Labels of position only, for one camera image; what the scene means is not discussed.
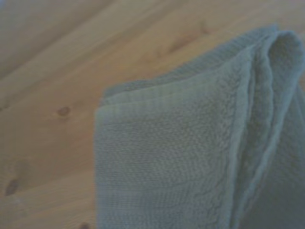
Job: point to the grey towel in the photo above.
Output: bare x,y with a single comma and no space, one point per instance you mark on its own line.
178,155

